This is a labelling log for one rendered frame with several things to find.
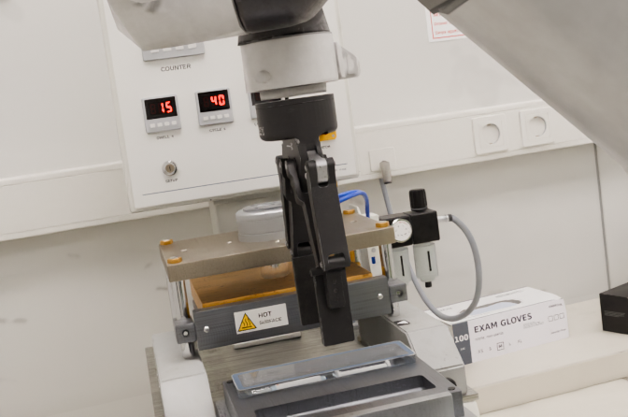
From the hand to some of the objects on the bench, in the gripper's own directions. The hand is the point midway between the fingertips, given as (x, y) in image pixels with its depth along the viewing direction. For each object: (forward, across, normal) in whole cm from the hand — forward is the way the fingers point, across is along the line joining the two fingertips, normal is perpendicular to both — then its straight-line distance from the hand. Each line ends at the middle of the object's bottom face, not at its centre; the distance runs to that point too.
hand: (322, 305), depth 83 cm
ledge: (+33, -58, +66) cm, 94 cm away
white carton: (+28, -59, +44) cm, 79 cm away
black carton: (+28, -53, +68) cm, 91 cm away
